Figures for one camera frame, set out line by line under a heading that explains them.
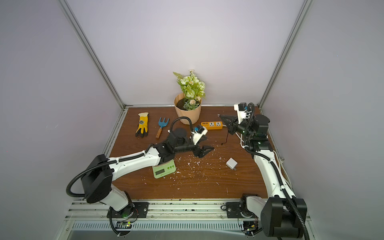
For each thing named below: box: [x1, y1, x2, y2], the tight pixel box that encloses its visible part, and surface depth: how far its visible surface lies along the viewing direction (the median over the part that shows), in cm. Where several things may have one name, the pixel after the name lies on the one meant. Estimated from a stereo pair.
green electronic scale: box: [152, 159, 177, 179], surface depth 87 cm
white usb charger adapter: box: [225, 157, 238, 171], surface depth 89 cm
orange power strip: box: [200, 121, 227, 130], surface depth 108 cm
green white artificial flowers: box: [173, 69, 207, 111], surface depth 96 cm
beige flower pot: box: [174, 93, 202, 125], surface depth 99 cm
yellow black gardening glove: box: [135, 112, 149, 138], surface depth 108 cm
